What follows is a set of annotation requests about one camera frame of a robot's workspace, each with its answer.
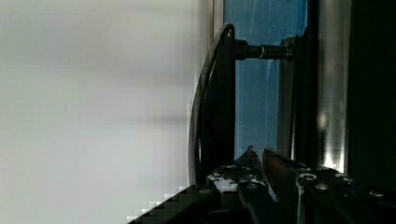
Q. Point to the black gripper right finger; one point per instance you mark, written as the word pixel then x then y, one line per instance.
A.
pixel 321 195

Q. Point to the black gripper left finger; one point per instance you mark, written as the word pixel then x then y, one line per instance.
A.
pixel 244 192

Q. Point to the black silver toaster oven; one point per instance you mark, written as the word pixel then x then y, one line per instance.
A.
pixel 313 80

